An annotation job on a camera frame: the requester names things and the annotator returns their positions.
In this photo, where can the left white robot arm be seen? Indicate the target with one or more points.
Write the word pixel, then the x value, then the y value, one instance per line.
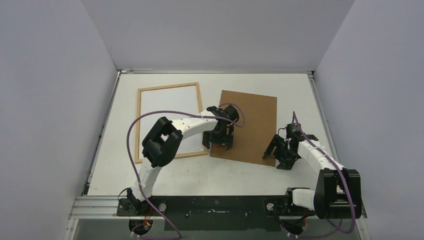
pixel 162 142

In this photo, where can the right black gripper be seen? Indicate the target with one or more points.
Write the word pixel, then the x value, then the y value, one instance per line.
pixel 281 153

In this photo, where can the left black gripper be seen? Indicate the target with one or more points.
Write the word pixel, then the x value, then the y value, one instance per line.
pixel 208 138

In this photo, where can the aluminium rail front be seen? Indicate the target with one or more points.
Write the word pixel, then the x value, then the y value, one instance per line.
pixel 94 207

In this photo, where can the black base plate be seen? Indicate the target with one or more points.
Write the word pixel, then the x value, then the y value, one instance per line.
pixel 231 213

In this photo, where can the wooden picture frame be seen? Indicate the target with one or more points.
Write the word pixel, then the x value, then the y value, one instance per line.
pixel 139 132

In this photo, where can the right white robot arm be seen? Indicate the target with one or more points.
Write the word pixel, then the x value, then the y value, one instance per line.
pixel 337 194

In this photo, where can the brown backing board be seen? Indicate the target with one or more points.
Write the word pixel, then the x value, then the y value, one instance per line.
pixel 251 141

